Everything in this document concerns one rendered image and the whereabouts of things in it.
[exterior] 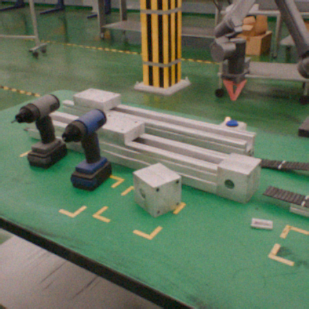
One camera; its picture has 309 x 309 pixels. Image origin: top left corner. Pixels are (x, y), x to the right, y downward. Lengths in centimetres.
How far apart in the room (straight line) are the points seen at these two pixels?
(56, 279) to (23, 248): 28
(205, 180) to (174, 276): 37
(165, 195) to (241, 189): 21
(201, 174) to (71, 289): 80
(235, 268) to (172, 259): 14
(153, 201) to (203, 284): 27
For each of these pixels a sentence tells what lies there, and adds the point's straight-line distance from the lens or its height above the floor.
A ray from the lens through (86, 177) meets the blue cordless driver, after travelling 119.
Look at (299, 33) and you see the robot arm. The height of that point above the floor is 111.
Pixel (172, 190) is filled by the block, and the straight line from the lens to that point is 108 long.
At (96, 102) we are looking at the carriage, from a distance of 158.
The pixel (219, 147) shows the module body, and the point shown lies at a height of 83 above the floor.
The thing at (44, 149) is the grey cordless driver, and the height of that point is 85.
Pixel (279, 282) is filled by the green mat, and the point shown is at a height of 78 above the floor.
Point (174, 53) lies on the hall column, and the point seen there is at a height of 40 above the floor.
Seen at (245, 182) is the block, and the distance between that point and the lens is 112.
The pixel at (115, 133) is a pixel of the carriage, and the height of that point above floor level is 90.
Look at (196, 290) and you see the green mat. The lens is 89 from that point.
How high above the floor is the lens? 141
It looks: 26 degrees down
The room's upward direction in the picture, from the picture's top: 2 degrees counter-clockwise
